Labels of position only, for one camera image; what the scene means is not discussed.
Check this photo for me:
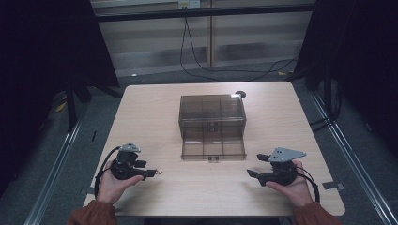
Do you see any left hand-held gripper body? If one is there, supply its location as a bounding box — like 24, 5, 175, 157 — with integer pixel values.
109, 142, 147, 182

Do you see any black metal stand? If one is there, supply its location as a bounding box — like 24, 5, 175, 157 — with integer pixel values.
63, 74, 92, 133

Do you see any black horizontal bar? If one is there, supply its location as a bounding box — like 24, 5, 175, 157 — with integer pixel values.
95, 3, 315, 23

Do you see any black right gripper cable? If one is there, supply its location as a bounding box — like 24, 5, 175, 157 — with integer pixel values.
295, 166, 321, 203

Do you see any black floor cable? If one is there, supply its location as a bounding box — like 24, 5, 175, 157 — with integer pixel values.
185, 17, 299, 75
179, 17, 299, 83

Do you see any white wall socket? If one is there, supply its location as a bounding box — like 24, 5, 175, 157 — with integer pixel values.
177, 0, 202, 10

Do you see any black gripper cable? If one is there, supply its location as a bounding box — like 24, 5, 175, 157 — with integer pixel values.
295, 166, 321, 203
94, 145, 122, 199

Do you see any smoky transparent drawer cabinet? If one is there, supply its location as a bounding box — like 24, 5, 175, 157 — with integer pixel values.
177, 94, 248, 141

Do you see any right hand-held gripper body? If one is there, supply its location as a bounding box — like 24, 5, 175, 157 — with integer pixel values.
257, 147, 308, 188

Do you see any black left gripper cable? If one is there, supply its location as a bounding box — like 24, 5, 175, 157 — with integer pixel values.
94, 145, 122, 199

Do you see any person's right hand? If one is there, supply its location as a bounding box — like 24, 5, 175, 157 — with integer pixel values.
265, 159, 314, 209

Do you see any black curtain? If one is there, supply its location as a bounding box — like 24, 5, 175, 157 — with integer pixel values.
0, 0, 120, 196
293, 0, 398, 158

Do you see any person's left hand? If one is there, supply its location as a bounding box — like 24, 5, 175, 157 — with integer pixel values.
96, 164, 145, 205

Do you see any metal floor rail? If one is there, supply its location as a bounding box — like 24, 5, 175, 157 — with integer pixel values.
23, 102, 92, 225
309, 89, 398, 225

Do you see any black stand cable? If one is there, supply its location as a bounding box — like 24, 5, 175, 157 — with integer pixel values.
309, 88, 343, 133

